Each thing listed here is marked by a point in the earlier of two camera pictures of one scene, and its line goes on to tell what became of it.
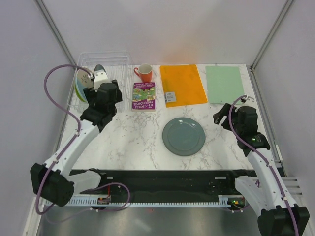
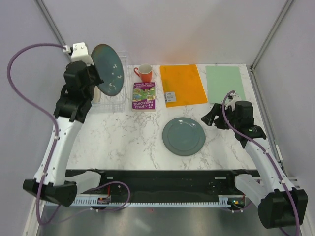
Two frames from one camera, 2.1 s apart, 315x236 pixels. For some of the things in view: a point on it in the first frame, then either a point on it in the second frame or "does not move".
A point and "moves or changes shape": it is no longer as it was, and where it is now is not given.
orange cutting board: x=182 y=85 does not move
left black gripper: x=91 y=95 → x=98 y=78
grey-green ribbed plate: x=183 y=136 does not move
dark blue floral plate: x=98 y=67 moves or changes shape
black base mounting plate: x=166 y=183 does not move
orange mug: x=144 y=71 does not move
